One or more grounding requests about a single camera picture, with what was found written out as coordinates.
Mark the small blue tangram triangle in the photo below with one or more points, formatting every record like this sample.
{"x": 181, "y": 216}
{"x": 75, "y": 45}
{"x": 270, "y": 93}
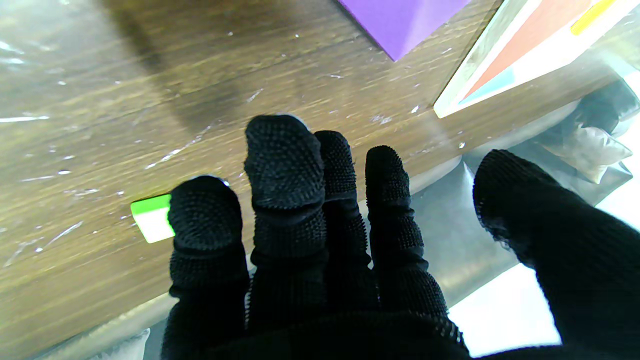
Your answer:
{"x": 490, "y": 86}

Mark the purple tangram triangle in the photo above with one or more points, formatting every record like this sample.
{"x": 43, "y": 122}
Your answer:
{"x": 405, "y": 20}

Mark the square wooden tangram tray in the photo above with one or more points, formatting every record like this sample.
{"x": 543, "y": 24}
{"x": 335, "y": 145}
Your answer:
{"x": 545, "y": 60}

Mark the large red tangram triangle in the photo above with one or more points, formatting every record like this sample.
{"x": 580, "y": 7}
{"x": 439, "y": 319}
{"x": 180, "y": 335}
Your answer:
{"x": 525, "y": 45}

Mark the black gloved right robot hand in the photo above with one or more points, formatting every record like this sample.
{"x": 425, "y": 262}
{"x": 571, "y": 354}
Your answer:
{"x": 300, "y": 275}

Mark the green tangram square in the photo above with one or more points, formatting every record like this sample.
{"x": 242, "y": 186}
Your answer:
{"x": 152, "y": 220}

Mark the brown sofa cushion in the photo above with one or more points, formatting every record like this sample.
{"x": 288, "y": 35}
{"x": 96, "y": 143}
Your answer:
{"x": 120, "y": 347}
{"x": 590, "y": 150}

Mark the large yellow tangram triangle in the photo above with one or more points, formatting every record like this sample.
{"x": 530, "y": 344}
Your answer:
{"x": 592, "y": 16}

